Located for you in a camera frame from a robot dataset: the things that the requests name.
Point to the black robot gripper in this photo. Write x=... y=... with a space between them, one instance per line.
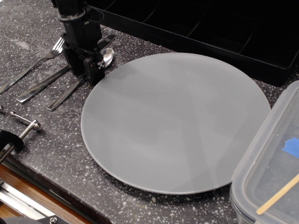
x=82 y=33

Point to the silver metal spoon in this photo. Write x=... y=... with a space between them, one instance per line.
x=108 y=55

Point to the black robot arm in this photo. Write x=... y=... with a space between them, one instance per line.
x=75 y=7

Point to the round grey plate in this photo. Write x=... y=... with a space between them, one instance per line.
x=173 y=123

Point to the silver metal table knife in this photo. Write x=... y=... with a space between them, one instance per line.
x=30 y=93

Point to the silver metal fork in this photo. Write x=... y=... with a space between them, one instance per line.
x=54 y=52

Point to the black compartment tray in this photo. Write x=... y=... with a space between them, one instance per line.
x=259 y=37

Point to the clear plastic container with lid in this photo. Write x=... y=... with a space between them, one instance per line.
x=266 y=168

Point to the blue tape piece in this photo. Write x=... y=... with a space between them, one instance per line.
x=292 y=147

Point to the wooden stir stick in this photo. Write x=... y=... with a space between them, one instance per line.
x=278 y=195

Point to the aluminium rail with bracket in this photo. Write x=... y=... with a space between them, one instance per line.
x=24 y=210

